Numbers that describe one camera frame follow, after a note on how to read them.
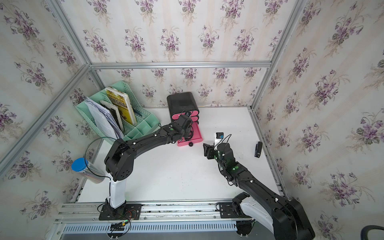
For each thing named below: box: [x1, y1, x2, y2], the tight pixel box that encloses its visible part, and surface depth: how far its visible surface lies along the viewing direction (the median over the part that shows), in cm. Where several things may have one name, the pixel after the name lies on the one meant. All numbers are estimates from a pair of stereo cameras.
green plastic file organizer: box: [75, 80, 161, 144], surface depth 95 cm
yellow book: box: [105, 86, 137, 126], surface depth 97 cm
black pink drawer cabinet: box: [167, 92, 200, 122], surface depth 100 cm
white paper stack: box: [84, 96, 124, 140], surface depth 86 cm
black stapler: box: [254, 141, 263, 158], surface depth 95 cm
